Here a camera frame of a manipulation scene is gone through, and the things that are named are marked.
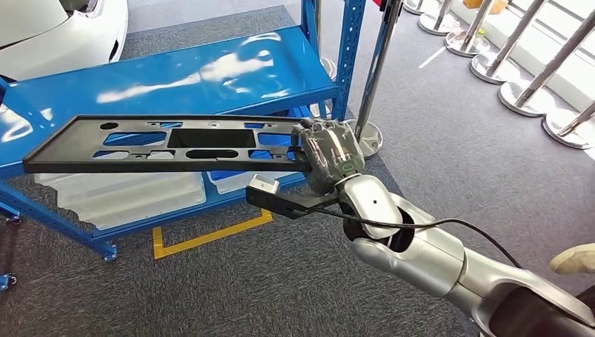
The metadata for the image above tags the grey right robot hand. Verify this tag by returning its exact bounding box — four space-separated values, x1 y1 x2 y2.
291 118 366 195

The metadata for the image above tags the long black plastic part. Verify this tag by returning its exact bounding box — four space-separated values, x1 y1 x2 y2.
22 114 318 175

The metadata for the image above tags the blue metal shelf rack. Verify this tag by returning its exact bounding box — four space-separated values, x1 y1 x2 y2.
0 0 368 293

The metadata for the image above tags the chrome barrier stanchion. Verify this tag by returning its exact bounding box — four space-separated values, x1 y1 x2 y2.
469 0 547 86
540 101 595 151
417 0 462 37
443 0 495 58
345 0 404 160
402 0 441 15
314 0 339 81
497 9 595 118

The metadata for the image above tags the large white plastic bin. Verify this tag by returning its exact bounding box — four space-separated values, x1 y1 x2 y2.
34 171 208 232

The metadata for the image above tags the orange object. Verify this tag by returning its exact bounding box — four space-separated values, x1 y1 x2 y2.
462 0 510 15

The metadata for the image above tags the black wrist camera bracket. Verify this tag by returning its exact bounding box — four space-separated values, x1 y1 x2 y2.
245 185 342 221

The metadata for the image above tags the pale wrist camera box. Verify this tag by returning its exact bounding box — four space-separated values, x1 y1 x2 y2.
249 174 281 195

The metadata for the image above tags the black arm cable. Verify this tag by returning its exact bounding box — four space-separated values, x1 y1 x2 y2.
304 206 525 272

